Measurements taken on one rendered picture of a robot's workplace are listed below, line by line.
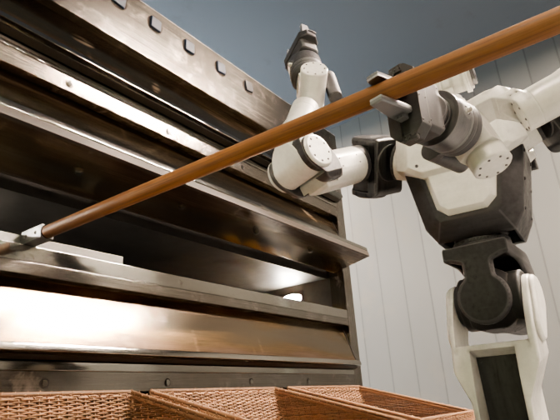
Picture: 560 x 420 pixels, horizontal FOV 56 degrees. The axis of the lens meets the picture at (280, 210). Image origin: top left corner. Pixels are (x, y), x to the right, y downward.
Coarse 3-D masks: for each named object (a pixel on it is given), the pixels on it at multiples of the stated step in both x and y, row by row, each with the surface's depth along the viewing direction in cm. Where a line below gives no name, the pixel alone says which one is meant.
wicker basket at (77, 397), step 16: (0, 400) 105; (16, 400) 108; (32, 400) 111; (48, 400) 113; (64, 400) 116; (80, 400) 119; (96, 400) 122; (112, 400) 126; (128, 400) 129; (144, 400) 127; (160, 400) 124; (0, 416) 104; (16, 416) 106; (32, 416) 109; (48, 416) 111; (64, 416) 114; (80, 416) 117; (96, 416) 120; (128, 416) 127; (144, 416) 126; (160, 416) 123; (176, 416) 120; (192, 416) 116; (208, 416) 114
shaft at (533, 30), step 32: (512, 32) 61; (544, 32) 60; (448, 64) 66; (480, 64) 65; (352, 96) 74; (288, 128) 80; (320, 128) 78; (224, 160) 87; (128, 192) 101; (160, 192) 98; (64, 224) 113
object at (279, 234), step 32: (0, 128) 113; (32, 128) 115; (0, 160) 122; (32, 160) 124; (64, 160) 127; (96, 160) 130; (128, 160) 134; (96, 192) 142; (192, 192) 154; (192, 224) 171; (224, 224) 176; (256, 224) 182; (288, 224) 188; (288, 256) 214; (320, 256) 222; (352, 256) 231
